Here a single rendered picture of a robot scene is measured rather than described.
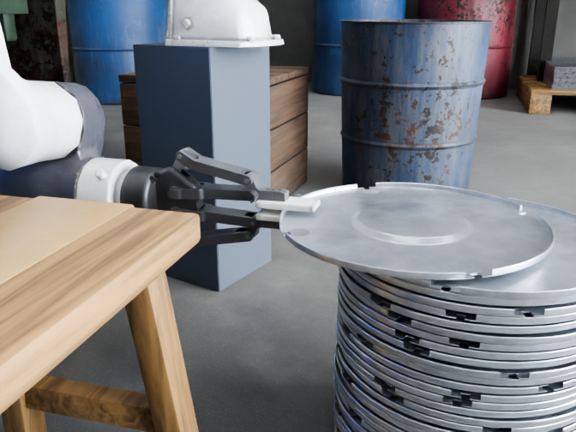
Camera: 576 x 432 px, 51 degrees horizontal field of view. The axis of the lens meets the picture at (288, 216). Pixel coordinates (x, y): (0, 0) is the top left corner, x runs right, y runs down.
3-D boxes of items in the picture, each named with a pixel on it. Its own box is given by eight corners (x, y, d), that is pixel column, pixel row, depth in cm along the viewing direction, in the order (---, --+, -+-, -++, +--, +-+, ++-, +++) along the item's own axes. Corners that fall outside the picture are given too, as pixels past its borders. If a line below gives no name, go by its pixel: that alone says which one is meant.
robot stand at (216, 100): (272, 261, 129) (269, 42, 115) (219, 292, 115) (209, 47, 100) (207, 243, 138) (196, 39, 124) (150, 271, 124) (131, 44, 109)
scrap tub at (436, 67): (474, 172, 199) (489, 19, 183) (477, 211, 161) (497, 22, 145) (348, 164, 209) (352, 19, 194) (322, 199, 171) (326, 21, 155)
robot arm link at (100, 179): (70, 166, 72) (110, 170, 70) (127, 145, 83) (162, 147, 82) (82, 262, 76) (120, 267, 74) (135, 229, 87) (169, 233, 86)
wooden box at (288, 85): (308, 180, 189) (309, 66, 177) (264, 219, 155) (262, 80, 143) (193, 170, 201) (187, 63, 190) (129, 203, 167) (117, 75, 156)
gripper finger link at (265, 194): (248, 195, 72) (247, 171, 71) (288, 198, 70) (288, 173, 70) (243, 199, 71) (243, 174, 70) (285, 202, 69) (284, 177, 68)
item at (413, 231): (465, 182, 83) (466, 177, 82) (620, 264, 56) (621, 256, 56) (258, 195, 77) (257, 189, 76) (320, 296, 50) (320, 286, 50)
